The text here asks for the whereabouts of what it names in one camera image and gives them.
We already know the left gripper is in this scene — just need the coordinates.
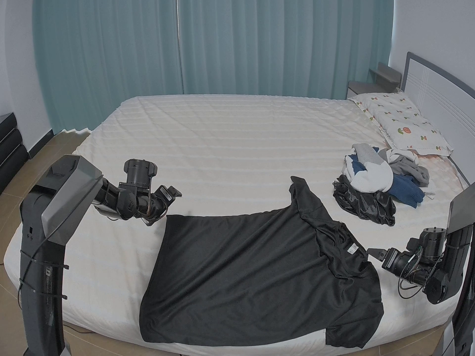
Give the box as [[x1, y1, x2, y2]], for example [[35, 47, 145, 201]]
[[152, 185, 183, 208]]

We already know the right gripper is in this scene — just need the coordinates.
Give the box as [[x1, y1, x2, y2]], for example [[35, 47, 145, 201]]
[[367, 248, 414, 279]]

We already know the black T-shirt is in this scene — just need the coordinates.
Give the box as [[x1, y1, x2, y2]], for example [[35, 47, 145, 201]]
[[139, 176, 384, 349]]

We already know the bed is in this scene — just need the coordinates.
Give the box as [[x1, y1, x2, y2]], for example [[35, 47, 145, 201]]
[[4, 51, 475, 349]]

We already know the pile of clothes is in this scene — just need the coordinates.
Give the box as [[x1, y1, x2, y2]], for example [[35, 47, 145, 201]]
[[342, 143, 436, 208]]

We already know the black satin garment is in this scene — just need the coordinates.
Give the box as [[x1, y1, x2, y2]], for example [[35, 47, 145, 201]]
[[333, 175, 396, 226]]

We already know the white printed pillow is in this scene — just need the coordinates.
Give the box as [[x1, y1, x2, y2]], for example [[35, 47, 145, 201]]
[[347, 89, 454, 156]]

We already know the blue-green curtain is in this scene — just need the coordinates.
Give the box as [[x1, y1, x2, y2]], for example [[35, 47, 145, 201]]
[[178, 0, 394, 99], [33, 0, 184, 133]]

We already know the black chest of drawers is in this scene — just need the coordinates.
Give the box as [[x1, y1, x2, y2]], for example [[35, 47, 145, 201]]
[[0, 111, 29, 194]]

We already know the grey bedside table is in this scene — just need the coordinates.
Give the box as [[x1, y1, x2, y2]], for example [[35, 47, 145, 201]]
[[347, 62, 402, 99]]

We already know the black cable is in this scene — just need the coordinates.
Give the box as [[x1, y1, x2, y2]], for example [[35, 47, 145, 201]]
[[63, 323, 93, 335]]

